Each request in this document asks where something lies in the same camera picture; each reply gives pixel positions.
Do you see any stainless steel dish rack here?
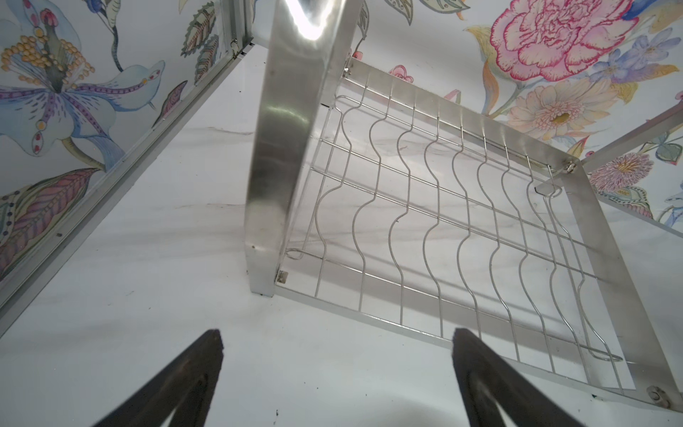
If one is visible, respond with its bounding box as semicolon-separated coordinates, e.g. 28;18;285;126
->
245;1;682;411

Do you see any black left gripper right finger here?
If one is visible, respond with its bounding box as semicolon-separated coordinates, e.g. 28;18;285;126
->
452;328;580;426

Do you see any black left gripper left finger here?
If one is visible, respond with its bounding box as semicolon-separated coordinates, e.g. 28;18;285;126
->
97;329;223;426

